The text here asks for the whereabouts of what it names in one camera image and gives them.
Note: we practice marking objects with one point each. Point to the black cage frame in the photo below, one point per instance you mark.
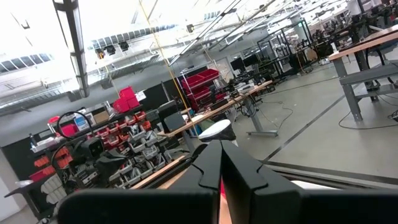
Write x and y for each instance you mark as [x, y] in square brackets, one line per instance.
[280, 46]

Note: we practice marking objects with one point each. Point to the white trash can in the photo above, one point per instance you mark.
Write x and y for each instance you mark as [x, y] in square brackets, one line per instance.
[217, 130]

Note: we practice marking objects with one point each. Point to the black parts shelf with bins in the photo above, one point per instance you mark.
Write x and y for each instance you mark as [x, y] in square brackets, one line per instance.
[31, 155]

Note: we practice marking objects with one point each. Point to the red plastic bowl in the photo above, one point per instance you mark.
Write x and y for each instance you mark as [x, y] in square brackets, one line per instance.
[222, 191]

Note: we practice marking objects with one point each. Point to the dark grey equipment box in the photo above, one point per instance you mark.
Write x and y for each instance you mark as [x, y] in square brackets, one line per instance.
[174, 121]

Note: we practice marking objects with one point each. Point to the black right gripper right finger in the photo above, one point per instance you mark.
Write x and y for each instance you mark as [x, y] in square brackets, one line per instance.
[295, 208]

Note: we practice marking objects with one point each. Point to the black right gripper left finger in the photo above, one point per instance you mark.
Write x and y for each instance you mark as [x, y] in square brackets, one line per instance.
[155, 205]

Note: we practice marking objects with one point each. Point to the long wooden workbench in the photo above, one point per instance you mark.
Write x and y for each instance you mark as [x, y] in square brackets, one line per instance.
[217, 109]

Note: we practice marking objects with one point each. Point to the rack of red storage bins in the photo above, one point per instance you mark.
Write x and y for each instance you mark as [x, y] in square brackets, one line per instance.
[200, 84]

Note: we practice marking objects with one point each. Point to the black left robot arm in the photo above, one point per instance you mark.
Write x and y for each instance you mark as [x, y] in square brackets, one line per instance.
[88, 147]

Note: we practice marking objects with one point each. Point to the black overhead frame post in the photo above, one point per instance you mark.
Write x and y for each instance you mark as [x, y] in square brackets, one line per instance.
[76, 46]

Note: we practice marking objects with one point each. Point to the stacked red storage boxes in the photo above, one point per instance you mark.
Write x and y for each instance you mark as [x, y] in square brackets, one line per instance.
[127, 99]

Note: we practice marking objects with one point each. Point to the black monitor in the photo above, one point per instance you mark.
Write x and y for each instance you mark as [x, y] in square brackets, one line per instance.
[237, 63]
[251, 60]

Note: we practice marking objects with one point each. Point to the black partition panel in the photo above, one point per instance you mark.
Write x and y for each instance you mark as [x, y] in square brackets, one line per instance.
[155, 95]

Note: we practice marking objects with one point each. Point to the grey metal workbench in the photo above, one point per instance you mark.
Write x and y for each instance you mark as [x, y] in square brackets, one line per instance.
[351, 62]

